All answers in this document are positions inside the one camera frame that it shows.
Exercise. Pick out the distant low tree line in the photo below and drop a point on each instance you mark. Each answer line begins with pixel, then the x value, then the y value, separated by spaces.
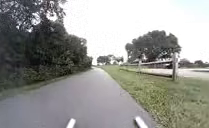
pixel 197 63

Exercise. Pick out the pale road behind fence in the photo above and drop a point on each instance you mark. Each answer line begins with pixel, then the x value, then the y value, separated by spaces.
pixel 192 72

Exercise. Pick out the grass verge with fence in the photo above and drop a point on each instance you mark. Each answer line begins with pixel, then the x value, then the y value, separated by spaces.
pixel 172 96

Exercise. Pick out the grey asphalt path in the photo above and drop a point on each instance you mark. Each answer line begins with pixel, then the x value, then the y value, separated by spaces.
pixel 88 96

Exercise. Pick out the large dark tree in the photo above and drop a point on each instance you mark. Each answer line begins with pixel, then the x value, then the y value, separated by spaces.
pixel 153 45

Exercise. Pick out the wooden rail fence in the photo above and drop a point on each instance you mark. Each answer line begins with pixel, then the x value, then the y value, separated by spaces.
pixel 174 66

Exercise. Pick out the grass strip below trees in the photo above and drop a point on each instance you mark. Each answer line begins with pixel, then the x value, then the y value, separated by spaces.
pixel 12 91

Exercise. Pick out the dense row of trees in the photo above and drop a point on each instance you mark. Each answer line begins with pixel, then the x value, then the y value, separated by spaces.
pixel 32 50

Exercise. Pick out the distant group of trees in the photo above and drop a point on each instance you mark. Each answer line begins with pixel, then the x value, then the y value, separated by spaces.
pixel 108 60

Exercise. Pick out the robot's own part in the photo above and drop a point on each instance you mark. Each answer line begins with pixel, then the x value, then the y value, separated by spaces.
pixel 140 122
pixel 71 123

